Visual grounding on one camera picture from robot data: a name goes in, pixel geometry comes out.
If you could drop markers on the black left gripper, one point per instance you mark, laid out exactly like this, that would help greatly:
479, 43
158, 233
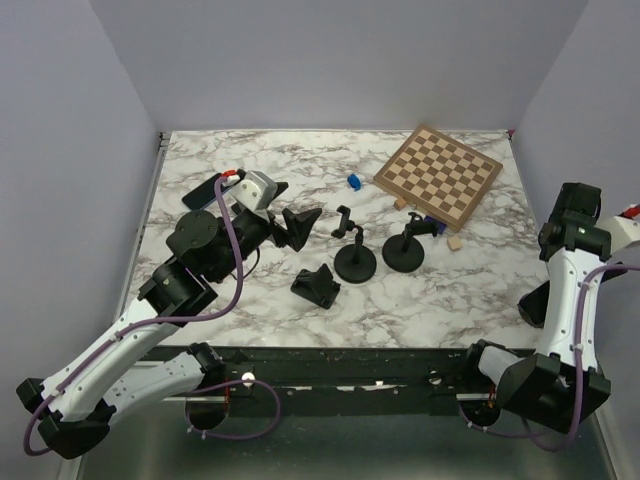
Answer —
298, 227

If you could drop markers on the black round-base phone stand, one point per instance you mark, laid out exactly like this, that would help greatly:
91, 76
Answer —
354, 263

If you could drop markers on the dark blue phone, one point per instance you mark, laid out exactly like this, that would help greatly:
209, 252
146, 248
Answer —
201, 196

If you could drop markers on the black ball-joint phone stand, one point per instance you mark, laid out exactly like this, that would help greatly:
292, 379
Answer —
403, 252

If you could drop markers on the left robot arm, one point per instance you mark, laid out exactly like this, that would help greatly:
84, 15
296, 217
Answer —
73, 410

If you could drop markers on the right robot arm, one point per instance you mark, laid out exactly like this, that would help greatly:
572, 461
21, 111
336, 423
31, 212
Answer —
560, 384

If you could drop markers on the black folding phone holder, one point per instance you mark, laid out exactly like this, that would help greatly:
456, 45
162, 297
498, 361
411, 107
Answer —
317, 287

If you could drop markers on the brown round phone stand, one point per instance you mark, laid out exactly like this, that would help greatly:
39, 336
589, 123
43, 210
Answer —
532, 307

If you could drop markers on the blue plastic piece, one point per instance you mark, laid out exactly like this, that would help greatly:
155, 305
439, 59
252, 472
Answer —
354, 182

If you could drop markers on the purple lego brick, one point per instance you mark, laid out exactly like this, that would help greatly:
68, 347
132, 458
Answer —
440, 225

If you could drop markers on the wooden chessboard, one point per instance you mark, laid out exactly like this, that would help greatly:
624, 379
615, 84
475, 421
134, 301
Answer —
440, 176

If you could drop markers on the light wooden cube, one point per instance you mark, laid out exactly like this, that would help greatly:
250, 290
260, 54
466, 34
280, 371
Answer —
454, 243

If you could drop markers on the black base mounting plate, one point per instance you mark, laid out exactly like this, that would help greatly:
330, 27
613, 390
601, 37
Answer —
329, 382

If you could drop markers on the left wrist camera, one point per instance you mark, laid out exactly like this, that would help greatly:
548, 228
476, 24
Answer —
251, 191

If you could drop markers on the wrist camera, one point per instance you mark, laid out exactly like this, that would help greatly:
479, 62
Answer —
623, 229
251, 191

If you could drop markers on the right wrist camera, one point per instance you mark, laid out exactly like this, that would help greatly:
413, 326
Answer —
623, 229

